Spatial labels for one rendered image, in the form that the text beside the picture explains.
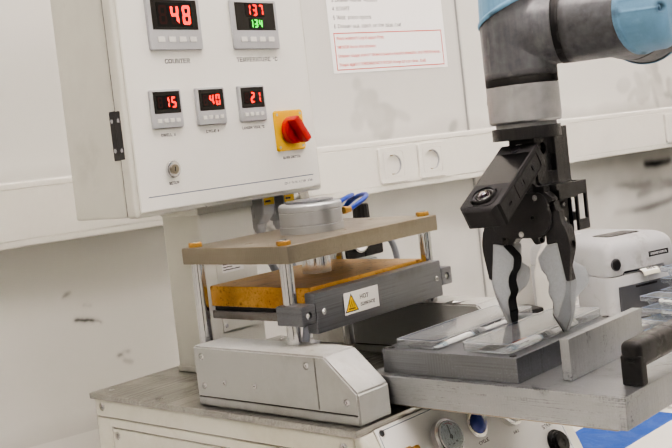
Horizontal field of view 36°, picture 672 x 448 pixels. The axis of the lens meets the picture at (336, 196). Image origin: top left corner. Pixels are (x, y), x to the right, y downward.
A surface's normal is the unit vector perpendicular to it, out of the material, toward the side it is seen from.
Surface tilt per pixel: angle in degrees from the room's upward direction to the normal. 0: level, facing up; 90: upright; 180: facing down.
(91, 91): 90
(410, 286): 90
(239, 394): 90
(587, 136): 90
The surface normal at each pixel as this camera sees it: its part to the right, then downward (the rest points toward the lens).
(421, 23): 0.59, -0.03
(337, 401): -0.67, 0.11
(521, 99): -0.27, 0.07
